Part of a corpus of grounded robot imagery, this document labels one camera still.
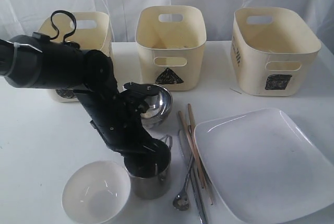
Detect cream bin with triangle mark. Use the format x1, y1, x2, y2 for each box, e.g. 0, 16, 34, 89
135, 5, 207, 91

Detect white square plate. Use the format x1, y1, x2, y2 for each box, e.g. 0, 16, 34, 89
194, 108, 333, 223

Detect black looped cable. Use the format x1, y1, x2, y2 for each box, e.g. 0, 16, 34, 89
50, 10, 78, 44

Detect white ceramic bowl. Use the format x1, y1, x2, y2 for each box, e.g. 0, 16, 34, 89
62, 160, 131, 223

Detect long steel spoon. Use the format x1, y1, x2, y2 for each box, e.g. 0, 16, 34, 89
172, 155, 194, 211

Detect cream bin with circle mark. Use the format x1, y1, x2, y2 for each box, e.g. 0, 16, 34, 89
38, 11, 113, 103

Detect steel table knife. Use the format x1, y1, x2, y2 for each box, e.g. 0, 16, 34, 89
178, 130, 208, 223

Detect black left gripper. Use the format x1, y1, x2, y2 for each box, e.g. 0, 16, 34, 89
74, 87, 172, 177

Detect cream bin with square mark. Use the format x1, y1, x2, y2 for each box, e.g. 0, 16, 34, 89
231, 7, 321, 97

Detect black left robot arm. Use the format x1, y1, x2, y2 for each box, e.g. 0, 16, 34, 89
1, 33, 171, 178

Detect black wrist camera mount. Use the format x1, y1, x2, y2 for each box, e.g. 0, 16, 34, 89
122, 82, 159, 113

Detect stainless steel bowl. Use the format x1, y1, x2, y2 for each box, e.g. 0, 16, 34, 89
141, 84, 173, 129

